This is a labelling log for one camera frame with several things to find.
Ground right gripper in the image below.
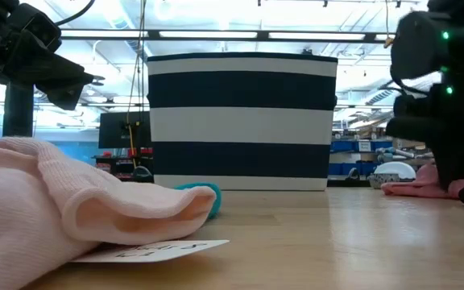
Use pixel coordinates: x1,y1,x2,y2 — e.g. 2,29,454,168
385,80,464,191

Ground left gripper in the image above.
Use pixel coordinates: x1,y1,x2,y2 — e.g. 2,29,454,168
12,50,95,110

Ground salmon pink garment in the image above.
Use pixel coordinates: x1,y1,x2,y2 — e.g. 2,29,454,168
380,159,464,201

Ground small pale pink garment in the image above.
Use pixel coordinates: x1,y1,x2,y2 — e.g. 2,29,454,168
0,135,218,290

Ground teal sock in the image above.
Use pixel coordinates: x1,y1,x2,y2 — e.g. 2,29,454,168
174,181,222,221

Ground white paper tag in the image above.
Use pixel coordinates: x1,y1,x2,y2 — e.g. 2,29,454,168
70,239,230,264

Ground white round object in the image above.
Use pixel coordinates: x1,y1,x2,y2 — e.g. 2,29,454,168
374,161,417,180

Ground small round metal tin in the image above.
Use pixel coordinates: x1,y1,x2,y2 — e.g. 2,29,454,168
367,172,401,190

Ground black monitor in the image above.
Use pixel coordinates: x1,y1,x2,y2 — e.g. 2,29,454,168
97,110,152,150

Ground blue storage bin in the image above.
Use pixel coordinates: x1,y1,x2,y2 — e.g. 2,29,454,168
328,160,378,176
330,139,394,153

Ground navy white striped fabric bin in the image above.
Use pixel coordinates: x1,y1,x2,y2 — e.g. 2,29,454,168
146,51,339,192

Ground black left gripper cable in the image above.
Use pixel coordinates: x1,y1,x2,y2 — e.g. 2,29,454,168
54,0,97,26

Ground black aluminium table frame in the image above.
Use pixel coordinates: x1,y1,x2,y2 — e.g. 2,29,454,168
60,28,396,44

